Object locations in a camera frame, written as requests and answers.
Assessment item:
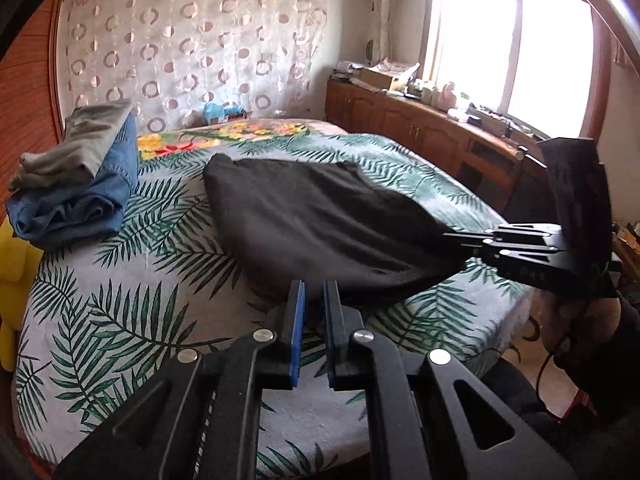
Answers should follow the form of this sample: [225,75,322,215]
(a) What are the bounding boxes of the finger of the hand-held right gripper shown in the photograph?
[465,244,566,267]
[442,223,567,247]

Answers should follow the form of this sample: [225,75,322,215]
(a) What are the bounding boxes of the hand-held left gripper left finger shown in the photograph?
[52,280,307,480]

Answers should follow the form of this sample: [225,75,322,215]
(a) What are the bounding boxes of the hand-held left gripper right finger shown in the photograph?
[322,279,578,480]

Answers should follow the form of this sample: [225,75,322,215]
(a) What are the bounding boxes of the black pants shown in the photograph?
[202,154,471,307]

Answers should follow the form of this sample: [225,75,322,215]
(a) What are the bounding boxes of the person's right forearm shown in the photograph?
[570,287,640,480]

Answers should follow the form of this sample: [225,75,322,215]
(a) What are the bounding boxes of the grey folded pants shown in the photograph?
[7,98,134,192]

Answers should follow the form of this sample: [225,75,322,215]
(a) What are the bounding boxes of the person's right hand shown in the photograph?
[540,289,625,361]

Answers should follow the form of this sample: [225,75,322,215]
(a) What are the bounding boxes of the wooden cabinet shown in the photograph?
[325,79,553,216]

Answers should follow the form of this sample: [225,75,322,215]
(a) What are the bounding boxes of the wooden framed window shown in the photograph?
[422,0,613,141]

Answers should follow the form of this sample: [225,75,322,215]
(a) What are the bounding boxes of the leaf print bed sheet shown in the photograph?
[12,131,535,480]

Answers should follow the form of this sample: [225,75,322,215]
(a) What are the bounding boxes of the floral blanket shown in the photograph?
[136,118,347,163]

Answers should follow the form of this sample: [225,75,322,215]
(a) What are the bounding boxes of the newspaper stack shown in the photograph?
[376,59,422,80]

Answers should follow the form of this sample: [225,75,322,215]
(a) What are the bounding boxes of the brown cardboard box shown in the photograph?
[360,66,407,93]

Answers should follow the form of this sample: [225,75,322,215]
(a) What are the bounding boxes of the cardboard box with blue bag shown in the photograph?
[202,101,252,126]

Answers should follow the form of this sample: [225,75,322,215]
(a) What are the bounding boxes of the blue jeans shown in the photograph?
[6,112,142,251]

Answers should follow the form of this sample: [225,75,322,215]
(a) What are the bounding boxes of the beige window curtain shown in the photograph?
[364,0,398,67]

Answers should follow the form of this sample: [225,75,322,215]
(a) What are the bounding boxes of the yellow plush toy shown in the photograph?
[0,220,45,376]

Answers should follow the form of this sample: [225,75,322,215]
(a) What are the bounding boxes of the circle pattern sheer curtain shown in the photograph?
[64,0,332,134]

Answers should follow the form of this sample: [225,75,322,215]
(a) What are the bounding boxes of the wooden slatted wardrobe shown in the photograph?
[0,0,67,211]

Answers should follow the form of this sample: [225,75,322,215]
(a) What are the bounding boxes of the black cable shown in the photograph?
[535,336,573,418]

